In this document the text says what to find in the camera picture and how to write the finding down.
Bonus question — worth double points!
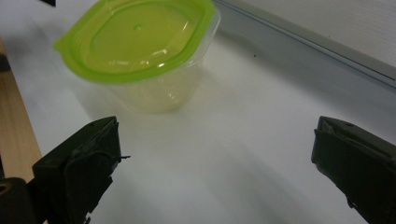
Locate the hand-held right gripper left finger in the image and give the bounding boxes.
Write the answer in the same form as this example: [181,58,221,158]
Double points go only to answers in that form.
[27,116,131,224]

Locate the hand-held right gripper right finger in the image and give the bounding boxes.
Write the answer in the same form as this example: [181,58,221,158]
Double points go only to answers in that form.
[311,116,396,224]

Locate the clear container with green lid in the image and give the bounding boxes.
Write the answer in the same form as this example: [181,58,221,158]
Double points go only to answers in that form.
[53,0,222,115]

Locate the white table cover sheet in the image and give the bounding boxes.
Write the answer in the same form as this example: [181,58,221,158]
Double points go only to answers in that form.
[0,0,396,224]

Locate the grey metal rail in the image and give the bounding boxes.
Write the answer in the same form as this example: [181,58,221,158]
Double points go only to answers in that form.
[212,0,396,91]

